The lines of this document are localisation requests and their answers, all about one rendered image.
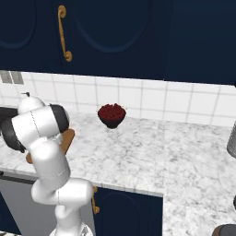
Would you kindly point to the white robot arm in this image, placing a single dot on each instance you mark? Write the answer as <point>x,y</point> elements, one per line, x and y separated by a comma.
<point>49,166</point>

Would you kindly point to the wooden cutting board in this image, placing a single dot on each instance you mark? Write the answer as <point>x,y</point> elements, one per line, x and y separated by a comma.
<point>68,139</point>

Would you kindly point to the dark bowl of red berries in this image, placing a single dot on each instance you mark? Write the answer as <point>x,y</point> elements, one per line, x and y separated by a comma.
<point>112,114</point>

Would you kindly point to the navy upper cupboard door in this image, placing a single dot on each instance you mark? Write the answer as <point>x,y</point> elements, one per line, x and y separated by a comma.
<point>116,33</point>
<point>21,33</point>

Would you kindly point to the navy cupboard door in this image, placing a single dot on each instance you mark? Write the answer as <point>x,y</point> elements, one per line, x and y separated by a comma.
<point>116,33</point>
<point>129,215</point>
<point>21,33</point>

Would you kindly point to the navy lower cupboard door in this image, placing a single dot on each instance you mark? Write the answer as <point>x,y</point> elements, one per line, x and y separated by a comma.
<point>129,215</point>

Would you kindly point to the navy upper cupboard side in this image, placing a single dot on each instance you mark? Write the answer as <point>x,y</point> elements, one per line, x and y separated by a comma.
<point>202,40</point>

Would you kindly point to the grey metal mesh container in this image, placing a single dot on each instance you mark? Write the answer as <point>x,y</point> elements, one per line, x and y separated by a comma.
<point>232,141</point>

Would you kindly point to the grey appliance front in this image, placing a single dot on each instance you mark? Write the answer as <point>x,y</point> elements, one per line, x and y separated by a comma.
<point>21,209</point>

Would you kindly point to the dark round object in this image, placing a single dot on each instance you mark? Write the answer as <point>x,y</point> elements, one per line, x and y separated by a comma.
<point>226,230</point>

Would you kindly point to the grey wall socket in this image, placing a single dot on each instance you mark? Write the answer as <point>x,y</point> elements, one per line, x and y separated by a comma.
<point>11,77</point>

